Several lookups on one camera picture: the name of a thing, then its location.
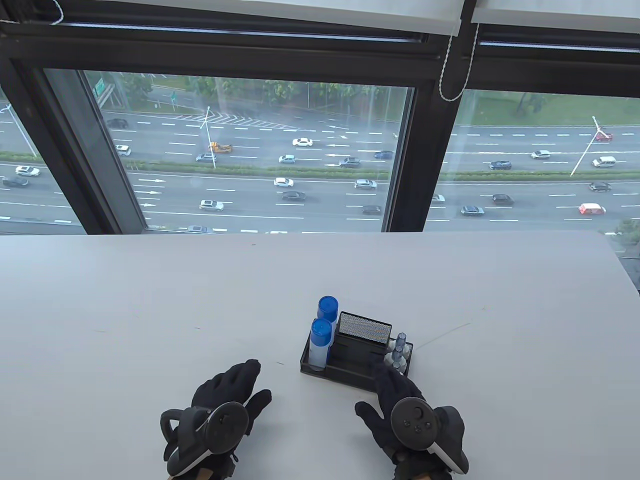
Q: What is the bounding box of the person's right hand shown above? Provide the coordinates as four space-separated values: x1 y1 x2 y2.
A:
355 362 471 480

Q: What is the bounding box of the person's left hand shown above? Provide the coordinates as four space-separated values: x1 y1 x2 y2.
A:
164 359 273 480

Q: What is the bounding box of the clear tall glue bottle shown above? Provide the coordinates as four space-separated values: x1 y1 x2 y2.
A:
308 342 331 372

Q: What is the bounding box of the blue bottle cap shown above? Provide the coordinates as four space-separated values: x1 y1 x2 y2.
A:
310 318 334 347
317 295 340 322

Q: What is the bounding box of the black left hand controller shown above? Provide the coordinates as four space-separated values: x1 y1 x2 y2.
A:
160 401 250 477

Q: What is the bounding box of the black mesh desk organizer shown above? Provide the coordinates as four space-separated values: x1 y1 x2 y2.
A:
300 311 414 393

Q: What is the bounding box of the wide white roller blind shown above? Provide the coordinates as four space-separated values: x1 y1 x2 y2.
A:
50 0 463 37

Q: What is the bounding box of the narrow white roller blind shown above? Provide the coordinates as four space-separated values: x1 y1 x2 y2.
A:
471 0 640 32

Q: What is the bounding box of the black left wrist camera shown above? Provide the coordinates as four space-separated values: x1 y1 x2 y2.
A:
217 452 240 480

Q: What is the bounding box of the black window frame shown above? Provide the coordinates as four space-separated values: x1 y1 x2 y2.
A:
0 0 640 236

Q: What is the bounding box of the white looped blind cord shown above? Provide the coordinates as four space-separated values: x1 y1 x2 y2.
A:
438 22 481 102

